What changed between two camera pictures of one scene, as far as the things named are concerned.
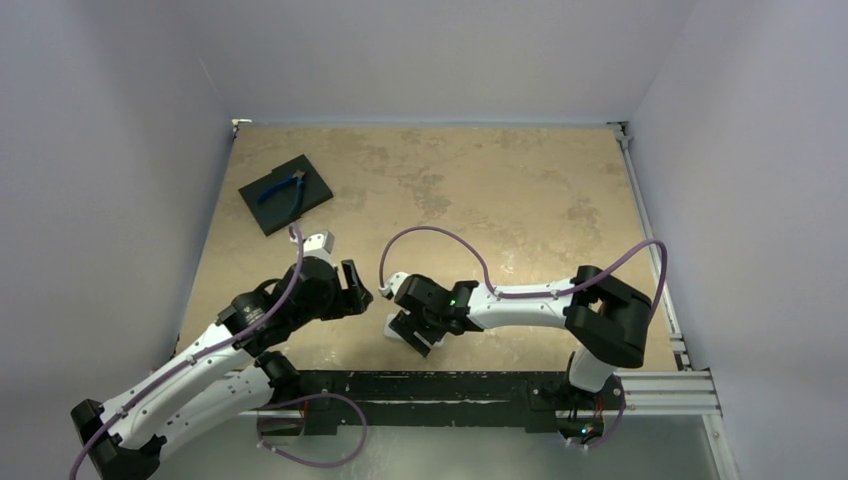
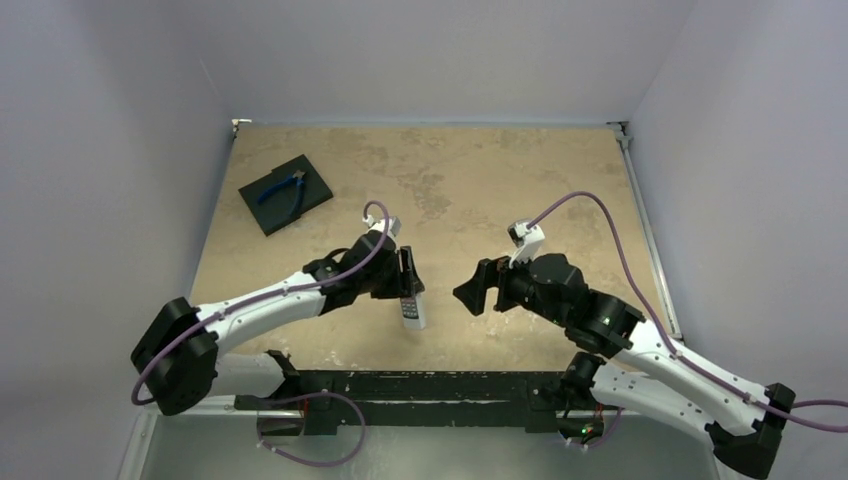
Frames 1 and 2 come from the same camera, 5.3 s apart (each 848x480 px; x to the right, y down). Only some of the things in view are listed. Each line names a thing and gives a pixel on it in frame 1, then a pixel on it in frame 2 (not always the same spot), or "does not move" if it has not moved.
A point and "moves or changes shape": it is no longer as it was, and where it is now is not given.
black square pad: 278,208 does not move
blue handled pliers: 295,176 does not move
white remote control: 390,332 moves or changes shape
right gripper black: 411,313 to 500,283
